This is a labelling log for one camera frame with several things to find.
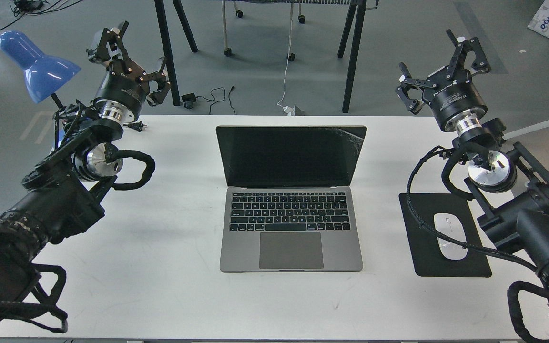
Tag rolling chair with casters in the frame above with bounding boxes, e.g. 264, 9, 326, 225
221, 0, 306, 62

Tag black table frame legs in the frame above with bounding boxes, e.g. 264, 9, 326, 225
154, 0, 379, 114

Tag white computer mouse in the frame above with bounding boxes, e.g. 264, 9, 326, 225
433, 212, 467, 261

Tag grey laptop computer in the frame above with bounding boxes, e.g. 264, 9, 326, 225
216, 125, 367, 272

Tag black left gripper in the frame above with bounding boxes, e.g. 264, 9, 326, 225
86, 21, 171, 123

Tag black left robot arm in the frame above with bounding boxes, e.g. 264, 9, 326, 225
0, 21, 171, 333

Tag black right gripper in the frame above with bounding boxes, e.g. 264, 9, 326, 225
396, 29, 492, 133

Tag black cables on floor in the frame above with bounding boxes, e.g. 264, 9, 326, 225
0, 0, 84, 46

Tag black power plug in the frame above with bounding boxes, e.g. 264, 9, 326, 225
123, 121, 148, 132

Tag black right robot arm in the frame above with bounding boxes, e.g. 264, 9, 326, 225
396, 30, 549, 343

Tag white charging cable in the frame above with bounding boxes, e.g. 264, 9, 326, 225
276, 0, 306, 116

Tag black mouse pad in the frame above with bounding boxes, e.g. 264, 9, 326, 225
398, 193, 492, 278

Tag black power adapter cable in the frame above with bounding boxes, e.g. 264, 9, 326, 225
181, 86, 237, 116

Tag blue desk lamp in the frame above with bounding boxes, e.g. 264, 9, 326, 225
0, 30, 81, 110

